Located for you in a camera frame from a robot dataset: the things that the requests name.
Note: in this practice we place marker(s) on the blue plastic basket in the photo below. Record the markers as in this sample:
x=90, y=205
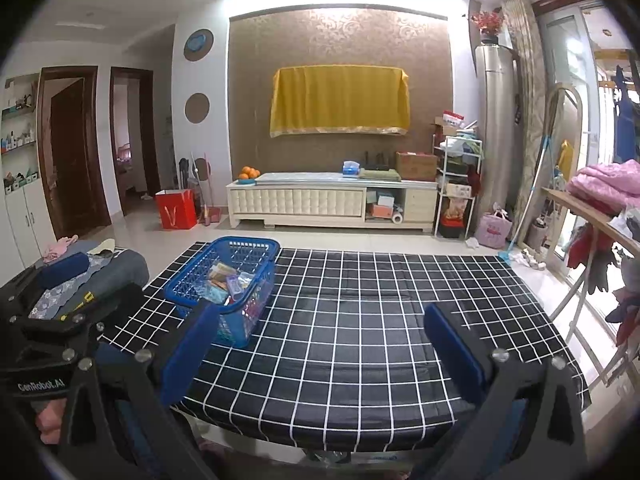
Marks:
x=250, y=265

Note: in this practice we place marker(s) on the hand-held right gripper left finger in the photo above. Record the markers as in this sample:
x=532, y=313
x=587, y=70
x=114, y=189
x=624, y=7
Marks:
x=190, y=355

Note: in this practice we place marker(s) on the red garment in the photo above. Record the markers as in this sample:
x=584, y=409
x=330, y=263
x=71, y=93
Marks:
x=590, y=252

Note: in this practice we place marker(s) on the pink cloth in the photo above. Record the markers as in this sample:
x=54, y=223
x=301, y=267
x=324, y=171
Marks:
x=59, y=248

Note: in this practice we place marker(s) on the blue grey floral cloth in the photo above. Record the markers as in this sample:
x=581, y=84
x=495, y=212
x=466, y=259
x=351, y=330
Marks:
x=62, y=297

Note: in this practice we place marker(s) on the round brown wall disc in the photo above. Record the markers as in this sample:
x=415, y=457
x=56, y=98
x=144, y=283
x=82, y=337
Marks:
x=197, y=107

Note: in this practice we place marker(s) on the red paper bag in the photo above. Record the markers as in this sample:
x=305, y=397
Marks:
x=175, y=210

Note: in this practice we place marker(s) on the black router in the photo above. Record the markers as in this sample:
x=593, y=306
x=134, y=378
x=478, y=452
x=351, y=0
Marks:
x=377, y=160

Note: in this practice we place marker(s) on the silver standing air conditioner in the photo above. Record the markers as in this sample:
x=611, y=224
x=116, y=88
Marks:
x=495, y=130

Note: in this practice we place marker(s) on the dark wooden door frame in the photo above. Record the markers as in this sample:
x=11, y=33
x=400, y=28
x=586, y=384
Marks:
x=150, y=130

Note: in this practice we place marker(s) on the wooden rail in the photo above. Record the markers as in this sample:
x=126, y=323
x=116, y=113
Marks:
x=580, y=207

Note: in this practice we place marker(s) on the blue tissue box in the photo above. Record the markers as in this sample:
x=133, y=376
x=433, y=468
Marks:
x=351, y=168

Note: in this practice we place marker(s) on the pink bag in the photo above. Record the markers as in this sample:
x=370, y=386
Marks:
x=493, y=230

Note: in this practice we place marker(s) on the broom with dustpan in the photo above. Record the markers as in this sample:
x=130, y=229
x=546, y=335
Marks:
x=205, y=205

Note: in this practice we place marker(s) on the white cabinet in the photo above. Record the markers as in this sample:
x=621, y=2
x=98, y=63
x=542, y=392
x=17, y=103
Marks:
x=300, y=200

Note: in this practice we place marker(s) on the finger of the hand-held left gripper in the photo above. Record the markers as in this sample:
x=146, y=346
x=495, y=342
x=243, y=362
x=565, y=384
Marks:
x=115, y=302
x=62, y=270

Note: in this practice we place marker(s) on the grey sofa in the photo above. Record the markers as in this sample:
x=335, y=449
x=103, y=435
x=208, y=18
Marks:
x=127, y=267

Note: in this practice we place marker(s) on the metal folding frame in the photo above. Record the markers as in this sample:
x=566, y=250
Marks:
x=572, y=110

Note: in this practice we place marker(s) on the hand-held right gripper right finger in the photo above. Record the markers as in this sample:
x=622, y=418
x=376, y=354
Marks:
x=452, y=355

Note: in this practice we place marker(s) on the vase with red flowers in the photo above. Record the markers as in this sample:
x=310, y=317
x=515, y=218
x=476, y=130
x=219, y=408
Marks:
x=490, y=27

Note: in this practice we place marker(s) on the orange box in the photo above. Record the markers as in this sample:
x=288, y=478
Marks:
x=380, y=211

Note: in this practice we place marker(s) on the wall shelf with small items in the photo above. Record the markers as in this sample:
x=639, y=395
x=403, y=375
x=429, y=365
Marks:
x=20, y=135

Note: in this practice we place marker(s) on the black white checked tablecloth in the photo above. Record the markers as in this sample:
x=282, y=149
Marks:
x=350, y=360

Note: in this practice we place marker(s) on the green folded cloth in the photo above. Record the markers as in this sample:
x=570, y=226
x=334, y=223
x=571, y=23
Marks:
x=380, y=175

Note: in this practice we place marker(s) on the yellow garment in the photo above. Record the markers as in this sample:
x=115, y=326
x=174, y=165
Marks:
x=565, y=160

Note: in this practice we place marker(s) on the pink quilt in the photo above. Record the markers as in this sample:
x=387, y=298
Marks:
x=602, y=182

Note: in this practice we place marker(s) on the person's left hand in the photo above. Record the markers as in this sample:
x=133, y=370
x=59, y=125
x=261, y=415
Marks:
x=50, y=422

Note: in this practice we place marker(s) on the white cupboard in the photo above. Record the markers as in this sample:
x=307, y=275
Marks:
x=27, y=230

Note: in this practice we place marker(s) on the dark wooden door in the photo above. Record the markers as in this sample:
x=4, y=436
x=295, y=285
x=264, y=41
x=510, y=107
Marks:
x=75, y=155

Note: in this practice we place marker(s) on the brown cardboard box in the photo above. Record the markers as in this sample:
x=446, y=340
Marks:
x=416, y=166

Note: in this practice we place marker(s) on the white metal rack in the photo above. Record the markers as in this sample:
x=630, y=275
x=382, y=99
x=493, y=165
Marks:
x=457, y=185

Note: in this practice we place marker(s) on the dark cloth with yellow print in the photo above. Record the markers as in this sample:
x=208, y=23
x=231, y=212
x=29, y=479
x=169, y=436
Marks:
x=82, y=302

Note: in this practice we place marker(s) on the white tape roll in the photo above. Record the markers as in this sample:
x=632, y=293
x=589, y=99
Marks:
x=397, y=217

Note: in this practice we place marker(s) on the bunch of oranges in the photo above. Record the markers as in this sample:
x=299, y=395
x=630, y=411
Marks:
x=249, y=174

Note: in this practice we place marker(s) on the yellow cloth cover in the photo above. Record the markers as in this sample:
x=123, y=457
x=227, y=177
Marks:
x=340, y=100

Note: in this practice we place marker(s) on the round blue wall plate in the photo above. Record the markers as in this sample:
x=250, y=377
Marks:
x=198, y=44

